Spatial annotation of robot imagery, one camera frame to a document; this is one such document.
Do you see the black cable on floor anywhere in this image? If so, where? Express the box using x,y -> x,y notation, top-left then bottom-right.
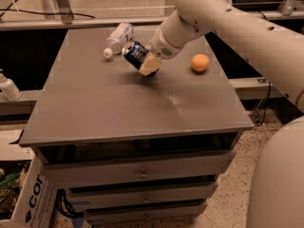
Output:
251,79 -> 272,127

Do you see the metal frame rail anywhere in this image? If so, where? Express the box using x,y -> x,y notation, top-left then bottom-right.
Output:
0,10 -> 304,31

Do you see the top cabinet drawer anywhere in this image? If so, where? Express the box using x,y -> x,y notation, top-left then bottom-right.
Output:
44,149 -> 236,189

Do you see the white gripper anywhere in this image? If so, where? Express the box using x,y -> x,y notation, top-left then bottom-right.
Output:
139,28 -> 181,76

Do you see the white cardboard box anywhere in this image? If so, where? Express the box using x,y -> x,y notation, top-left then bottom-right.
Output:
0,158 -> 57,228

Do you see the cabinet drawer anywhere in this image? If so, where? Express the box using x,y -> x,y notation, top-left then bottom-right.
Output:
85,199 -> 206,225
44,149 -> 236,189
67,181 -> 218,211

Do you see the middle cabinet drawer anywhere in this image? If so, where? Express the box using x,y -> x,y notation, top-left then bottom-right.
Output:
67,181 -> 218,211

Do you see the bottom cabinet drawer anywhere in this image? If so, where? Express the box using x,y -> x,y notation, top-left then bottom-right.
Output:
85,199 -> 206,225

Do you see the grey drawer cabinet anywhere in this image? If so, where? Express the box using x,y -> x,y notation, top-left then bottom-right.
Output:
17,23 -> 255,226

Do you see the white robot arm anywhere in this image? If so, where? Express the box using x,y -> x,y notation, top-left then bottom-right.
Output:
139,0 -> 304,228

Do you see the white bottle at left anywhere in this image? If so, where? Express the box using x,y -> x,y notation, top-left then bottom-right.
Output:
0,70 -> 22,101

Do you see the clear plastic water bottle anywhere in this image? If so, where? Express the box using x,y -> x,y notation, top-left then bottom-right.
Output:
104,22 -> 133,59

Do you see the black cable bundle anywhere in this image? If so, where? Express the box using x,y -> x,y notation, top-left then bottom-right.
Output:
55,189 -> 84,220

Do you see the blue pepsi can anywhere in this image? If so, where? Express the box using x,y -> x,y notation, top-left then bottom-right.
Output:
122,41 -> 148,70

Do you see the orange fruit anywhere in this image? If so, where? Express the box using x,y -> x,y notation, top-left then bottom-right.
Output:
190,54 -> 210,72

